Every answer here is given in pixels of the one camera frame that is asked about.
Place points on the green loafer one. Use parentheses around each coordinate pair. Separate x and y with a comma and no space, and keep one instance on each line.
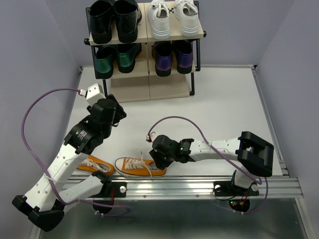
(126,56)
(104,62)

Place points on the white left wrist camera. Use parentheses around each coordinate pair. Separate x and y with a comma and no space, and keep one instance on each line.
(94,94)

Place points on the orange sneaker one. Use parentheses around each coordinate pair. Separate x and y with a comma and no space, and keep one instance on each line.
(93,164)
(138,167)

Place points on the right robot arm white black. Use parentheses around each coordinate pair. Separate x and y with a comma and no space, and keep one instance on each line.
(251,155)

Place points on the purple loafer one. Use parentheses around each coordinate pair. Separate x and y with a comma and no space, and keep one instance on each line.
(184,56)
(162,54)

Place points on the black loafer one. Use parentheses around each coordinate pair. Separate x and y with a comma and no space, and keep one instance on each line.
(100,18)
(127,16)

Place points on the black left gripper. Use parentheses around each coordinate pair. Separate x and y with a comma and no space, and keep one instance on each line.
(120,114)

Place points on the green loafer right one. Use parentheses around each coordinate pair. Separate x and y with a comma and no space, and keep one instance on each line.
(126,56)

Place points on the beige black-framed shoe shelf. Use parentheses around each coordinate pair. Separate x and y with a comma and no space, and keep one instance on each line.
(143,83)

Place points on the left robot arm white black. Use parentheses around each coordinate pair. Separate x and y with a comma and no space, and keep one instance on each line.
(46,203)

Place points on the black loafer right one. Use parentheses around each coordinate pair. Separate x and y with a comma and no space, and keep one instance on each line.
(127,16)

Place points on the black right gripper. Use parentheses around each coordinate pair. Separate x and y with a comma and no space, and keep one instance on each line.
(161,163)

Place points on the black loafer left one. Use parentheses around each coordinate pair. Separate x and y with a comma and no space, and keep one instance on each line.
(100,18)

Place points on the green loafer left one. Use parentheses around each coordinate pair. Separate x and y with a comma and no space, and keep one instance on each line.
(104,62)

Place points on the white sneaker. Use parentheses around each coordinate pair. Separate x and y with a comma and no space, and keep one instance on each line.
(158,17)
(186,12)

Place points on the aluminium mounting rail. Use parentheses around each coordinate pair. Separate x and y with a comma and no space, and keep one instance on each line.
(197,188)

